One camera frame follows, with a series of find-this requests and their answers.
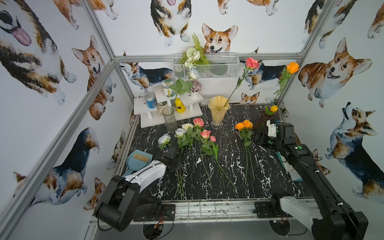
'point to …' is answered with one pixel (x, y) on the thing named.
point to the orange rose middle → (248, 126)
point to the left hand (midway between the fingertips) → (178, 161)
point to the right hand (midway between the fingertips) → (261, 134)
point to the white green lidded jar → (168, 91)
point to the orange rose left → (245, 135)
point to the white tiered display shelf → (150, 117)
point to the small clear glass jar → (162, 108)
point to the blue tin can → (151, 100)
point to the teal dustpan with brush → (136, 159)
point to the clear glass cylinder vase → (170, 120)
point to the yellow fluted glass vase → (219, 105)
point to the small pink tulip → (213, 139)
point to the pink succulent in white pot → (197, 87)
